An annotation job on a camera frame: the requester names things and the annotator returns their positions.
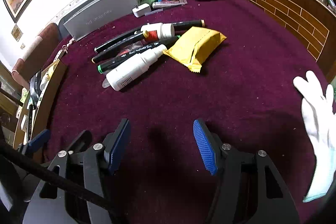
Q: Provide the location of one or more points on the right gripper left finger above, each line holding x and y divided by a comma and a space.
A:
89, 166

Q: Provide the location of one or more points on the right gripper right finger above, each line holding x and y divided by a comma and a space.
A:
250, 188

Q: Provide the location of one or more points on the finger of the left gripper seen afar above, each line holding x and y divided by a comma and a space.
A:
35, 143

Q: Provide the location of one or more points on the cardboard box tray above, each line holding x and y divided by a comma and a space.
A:
41, 114

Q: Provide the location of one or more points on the brown wooden chair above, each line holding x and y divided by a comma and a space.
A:
36, 55

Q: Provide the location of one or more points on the green capped black marker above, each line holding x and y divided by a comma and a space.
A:
108, 65

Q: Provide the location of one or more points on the white spray bottle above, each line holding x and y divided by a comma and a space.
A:
134, 67

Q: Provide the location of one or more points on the dark red table cloth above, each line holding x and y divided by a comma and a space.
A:
244, 93

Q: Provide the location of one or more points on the white cotton glove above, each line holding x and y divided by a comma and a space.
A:
319, 121

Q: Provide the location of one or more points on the black pen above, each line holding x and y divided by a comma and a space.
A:
116, 39

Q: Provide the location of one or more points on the small white cream bottle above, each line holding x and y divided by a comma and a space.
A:
158, 31

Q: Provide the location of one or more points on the white charger plug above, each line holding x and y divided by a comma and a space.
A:
141, 10

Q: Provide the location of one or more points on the silver rectangular gift box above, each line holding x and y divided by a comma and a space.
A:
97, 14

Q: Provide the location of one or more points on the long black marker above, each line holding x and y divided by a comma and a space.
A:
186, 25

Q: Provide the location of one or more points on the wooden brick pattern cabinet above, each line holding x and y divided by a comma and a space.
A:
312, 23

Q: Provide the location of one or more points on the flat cosmetics tube pack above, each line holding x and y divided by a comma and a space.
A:
168, 4

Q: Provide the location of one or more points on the pink bead keychain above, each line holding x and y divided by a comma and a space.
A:
65, 47

